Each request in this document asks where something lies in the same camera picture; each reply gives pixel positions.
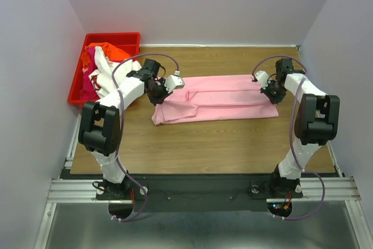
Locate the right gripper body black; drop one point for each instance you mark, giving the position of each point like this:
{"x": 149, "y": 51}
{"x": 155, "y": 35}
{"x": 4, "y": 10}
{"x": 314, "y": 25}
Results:
{"x": 275, "y": 93}

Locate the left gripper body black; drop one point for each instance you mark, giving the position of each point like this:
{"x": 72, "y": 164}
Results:
{"x": 158, "y": 93}

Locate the pink t shirt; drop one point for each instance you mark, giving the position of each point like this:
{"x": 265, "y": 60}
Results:
{"x": 213, "y": 98}

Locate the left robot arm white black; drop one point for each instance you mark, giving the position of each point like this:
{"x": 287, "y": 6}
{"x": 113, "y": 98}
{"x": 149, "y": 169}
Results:
{"x": 102, "y": 124}

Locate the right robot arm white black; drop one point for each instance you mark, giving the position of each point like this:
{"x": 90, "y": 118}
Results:
{"x": 314, "y": 122}

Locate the white t shirt red print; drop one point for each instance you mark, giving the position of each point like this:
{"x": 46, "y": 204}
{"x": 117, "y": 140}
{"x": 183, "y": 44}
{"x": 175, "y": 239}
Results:
{"x": 102, "y": 77}

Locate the red plastic bin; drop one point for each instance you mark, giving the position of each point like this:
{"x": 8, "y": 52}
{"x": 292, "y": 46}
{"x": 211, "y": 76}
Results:
{"x": 128, "y": 42}

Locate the magenta t shirt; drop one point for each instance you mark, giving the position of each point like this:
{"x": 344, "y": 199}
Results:
{"x": 88, "y": 91}

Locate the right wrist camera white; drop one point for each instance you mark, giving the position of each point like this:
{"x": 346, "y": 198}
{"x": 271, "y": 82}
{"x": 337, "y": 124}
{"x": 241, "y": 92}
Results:
{"x": 262, "y": 78}

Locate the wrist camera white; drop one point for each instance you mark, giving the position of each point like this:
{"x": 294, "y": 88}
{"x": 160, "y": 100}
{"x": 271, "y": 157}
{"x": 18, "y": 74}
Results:
{"x": 262, "y": 78}
{"x": 174, "y": 82}

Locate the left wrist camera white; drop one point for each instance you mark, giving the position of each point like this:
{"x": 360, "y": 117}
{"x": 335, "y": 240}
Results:
{"x": 174, "y": 82}

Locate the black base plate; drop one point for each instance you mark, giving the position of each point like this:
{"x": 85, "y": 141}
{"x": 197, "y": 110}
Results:
{"x": 198, "y": 193}

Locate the aluminium rail frame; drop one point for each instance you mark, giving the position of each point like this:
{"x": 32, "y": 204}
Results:
{"x": 329, "y": 215}

